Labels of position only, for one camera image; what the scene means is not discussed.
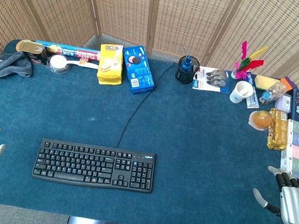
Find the colourful feather shuttlecock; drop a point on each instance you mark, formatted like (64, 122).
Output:
(245, 64)

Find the orange purple small box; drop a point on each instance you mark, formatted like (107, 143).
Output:
(288, 82)

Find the blue ink bottle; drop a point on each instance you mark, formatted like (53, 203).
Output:
(186, 64)

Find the correction tape blister pack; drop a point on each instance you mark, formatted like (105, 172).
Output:
(212, 80)

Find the black computer keyboard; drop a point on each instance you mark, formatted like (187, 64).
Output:
(94, 166)

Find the grey folded cloth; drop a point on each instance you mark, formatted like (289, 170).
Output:
(12, 66)

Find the clear plastic bottle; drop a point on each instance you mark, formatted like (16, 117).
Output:
(273, 93)

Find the plastic wrap box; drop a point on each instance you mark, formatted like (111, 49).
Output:
(71, 51)

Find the black mesh pen holder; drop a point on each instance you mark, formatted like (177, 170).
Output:
(186, 74)

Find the yellow cracker box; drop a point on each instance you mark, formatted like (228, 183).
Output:
(110, 64)

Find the dark navy patterned box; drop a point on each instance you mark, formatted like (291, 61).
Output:
(298, 105)

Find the yellow sponge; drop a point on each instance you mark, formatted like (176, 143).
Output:
(265, 82)

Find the gold wrapped snack pack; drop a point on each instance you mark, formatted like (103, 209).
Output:
(278, 130)

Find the pastel smiley face box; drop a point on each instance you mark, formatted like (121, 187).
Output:
(297, 149)

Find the blue oreo cookie box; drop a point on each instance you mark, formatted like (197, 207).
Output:
(138, 70)

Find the small lavender box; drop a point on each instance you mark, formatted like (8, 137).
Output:
(283, 103)

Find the wicker folding screen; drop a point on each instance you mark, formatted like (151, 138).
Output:
(163, 13)

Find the gold lid tin can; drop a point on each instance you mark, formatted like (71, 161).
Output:
(32, 51)

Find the white plastic spoon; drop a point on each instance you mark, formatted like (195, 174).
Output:
(86, 64)

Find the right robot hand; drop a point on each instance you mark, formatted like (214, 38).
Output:
(293, 204)

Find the toothpaste tube box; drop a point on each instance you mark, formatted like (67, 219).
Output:
(252, 93)

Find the white measuring scoop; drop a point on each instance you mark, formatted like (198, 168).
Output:
(58, 63)

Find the blue felt table mat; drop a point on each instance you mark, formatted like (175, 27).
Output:
(136, 127)

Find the white paper cup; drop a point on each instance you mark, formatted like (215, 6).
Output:
(241, 92)

